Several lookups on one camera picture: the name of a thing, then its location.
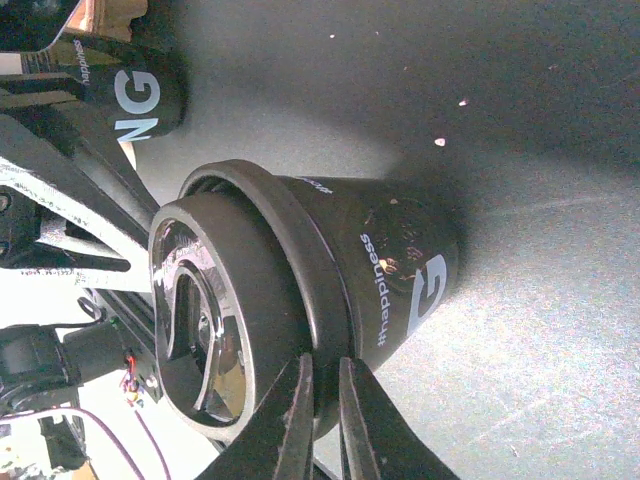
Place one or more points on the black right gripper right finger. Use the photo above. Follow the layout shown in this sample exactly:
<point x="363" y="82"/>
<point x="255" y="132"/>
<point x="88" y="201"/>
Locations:
<point x="376" y="442"/>

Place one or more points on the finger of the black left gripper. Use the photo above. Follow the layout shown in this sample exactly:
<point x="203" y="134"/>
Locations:
<point x="79" y="230"/>
<point x="66" y="149"/>

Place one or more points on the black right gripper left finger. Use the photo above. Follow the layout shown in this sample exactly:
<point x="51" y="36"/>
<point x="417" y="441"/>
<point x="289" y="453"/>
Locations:
<point x="277" y="442"/>

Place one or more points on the stack of black cup lids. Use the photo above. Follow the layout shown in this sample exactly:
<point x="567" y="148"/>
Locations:
<point x="139" y="89"/>

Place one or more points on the black paper coffee cup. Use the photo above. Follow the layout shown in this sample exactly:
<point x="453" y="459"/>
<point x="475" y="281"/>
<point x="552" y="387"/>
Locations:
<point x="394" y="253"/>

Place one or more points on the brown pulp cup carrier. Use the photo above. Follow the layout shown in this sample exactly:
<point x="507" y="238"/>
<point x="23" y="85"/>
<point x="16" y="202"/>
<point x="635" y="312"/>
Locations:
<point x="107" y="18"/>

